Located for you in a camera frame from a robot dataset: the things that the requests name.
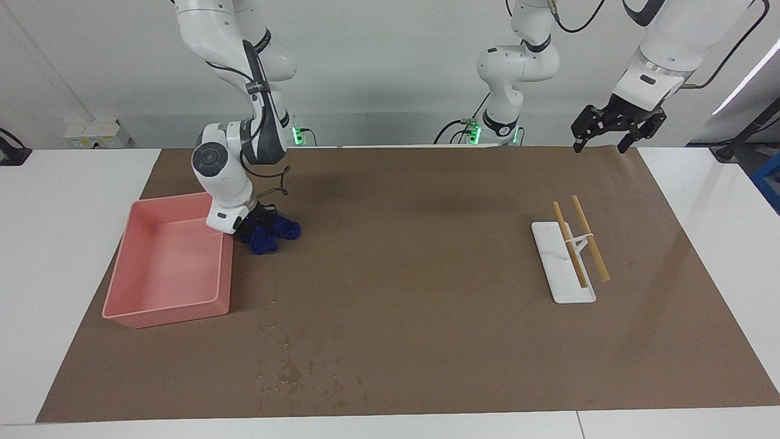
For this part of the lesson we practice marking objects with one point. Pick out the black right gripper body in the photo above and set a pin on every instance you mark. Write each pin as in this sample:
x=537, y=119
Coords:
x=259, y=218

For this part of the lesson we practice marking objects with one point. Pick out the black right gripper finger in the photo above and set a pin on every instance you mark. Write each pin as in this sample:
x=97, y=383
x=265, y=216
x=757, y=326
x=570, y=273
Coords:
x=250, y=238
x=278, y=221

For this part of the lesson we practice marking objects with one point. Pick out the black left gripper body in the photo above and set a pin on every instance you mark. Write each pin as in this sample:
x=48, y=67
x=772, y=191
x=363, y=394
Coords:
x=627, y=119

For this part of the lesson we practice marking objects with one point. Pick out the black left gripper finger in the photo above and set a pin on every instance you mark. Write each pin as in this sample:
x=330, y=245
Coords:
x=584, y=124
x=648, y=133

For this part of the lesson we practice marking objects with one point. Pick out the dark blue towel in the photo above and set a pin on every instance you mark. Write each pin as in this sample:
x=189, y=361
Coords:
x=269, y=247

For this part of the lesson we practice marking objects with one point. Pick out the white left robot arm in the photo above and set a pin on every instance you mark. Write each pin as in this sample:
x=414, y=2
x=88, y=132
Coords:
x=518, y=67

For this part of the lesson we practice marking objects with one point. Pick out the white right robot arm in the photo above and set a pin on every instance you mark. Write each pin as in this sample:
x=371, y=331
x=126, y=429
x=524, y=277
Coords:
x=219, y=164

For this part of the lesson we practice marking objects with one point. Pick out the pink plastic bin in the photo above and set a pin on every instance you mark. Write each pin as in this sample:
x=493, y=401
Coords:
x=170, y=268

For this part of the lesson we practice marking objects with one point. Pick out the black stand leg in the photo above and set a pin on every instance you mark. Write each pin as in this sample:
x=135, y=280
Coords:
x=734, y=146

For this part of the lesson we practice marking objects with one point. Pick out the wooden rack rod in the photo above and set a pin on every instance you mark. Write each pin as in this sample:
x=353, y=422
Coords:
x=590, y=239
x=570, y=245

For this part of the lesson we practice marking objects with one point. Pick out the brown paper table mat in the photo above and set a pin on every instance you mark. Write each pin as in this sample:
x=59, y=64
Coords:
x=414, y=305

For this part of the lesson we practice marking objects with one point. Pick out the white wall power socket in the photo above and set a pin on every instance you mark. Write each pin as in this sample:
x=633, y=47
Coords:
x=94, y=133

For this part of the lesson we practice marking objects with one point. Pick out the black clamp mount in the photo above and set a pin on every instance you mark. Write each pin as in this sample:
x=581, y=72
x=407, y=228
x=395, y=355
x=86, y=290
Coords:
x=11, y=155

